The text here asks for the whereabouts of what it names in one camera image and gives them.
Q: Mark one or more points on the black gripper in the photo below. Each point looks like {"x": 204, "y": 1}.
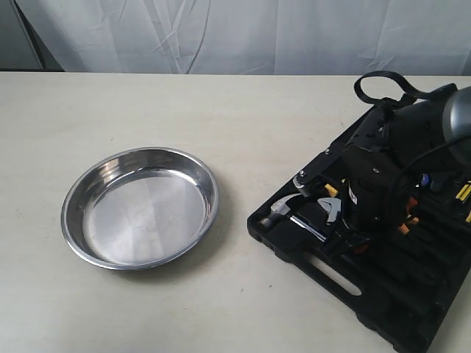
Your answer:
{"x": 375, "y": 208}

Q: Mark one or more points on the adjustable steel wrench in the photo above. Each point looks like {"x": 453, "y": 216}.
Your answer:
{"x": 332, "y": 206}

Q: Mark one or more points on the black plastic tool case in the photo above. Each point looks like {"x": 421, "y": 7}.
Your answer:
{"x": 400, "y": 286}

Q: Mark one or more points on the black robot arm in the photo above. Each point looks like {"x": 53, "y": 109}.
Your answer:
{"x": 396, "y": 145}

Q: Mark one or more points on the steel claw hammer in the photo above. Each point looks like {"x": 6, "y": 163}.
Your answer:
{"x": 279, "y": 209}

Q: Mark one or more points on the round steel tray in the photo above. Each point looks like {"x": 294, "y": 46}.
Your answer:
{"x": 140, "y": 209}

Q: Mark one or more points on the white backdrop curtain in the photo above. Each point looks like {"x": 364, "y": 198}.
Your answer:
{"x": 255, "y": 37}

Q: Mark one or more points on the orange handled pliers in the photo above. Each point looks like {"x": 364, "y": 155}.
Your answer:
{"x": 411, "y": 219}

